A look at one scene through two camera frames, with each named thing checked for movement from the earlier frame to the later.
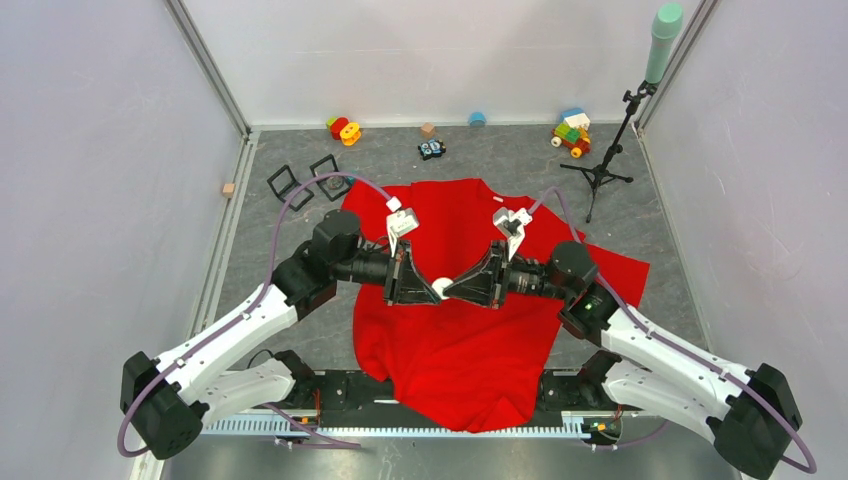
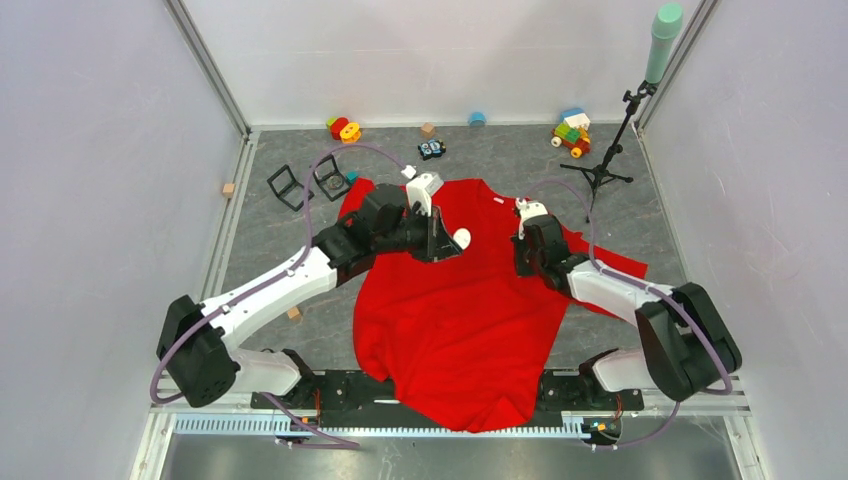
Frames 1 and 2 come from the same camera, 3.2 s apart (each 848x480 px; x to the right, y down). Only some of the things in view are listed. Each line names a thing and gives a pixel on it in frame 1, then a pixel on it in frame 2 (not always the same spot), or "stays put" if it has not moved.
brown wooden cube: [428, 130] stays put
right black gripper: [483, 287] → [522, 269]
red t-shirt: [457, 364] stays put
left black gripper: [414, 289] → [438, 245]
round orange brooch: [439, 283] → [462, 237]
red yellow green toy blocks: [341, 128] stays put
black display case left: [284, 183] stays put
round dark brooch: [336, 182] stays put
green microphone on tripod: [664, 27] stays put
